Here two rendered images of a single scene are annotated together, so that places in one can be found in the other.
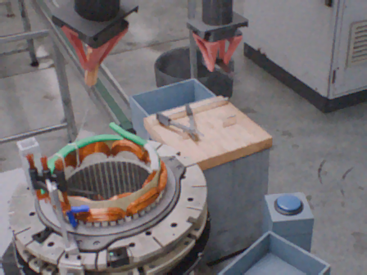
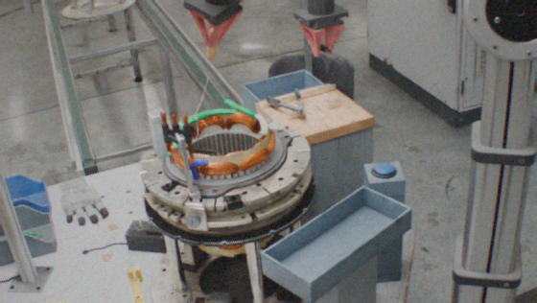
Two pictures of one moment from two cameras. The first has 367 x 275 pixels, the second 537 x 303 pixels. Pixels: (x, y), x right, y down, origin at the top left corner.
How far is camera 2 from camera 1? 0.37 m
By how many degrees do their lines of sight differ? 4
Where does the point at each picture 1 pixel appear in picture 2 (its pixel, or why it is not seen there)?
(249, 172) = (353, 150)
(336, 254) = not seen: hidden behind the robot
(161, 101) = (272, 91)
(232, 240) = not seen: hidden behind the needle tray
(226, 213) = (333, 190)
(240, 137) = (344, 117)
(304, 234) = (397, 196)
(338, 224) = not seen: hidden behind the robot
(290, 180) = (415, 197)
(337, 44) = (464, 53)
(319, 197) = (445, 213)
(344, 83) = (474, 95)
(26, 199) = (154, 162)
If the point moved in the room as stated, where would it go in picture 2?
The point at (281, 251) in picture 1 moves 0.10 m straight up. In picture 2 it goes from (373, 203) to (374, 154)
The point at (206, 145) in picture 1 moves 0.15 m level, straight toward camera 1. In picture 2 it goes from (313, 123) to (312, 160)
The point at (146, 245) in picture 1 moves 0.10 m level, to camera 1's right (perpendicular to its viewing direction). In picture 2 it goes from (256, 193) to (315, 189)
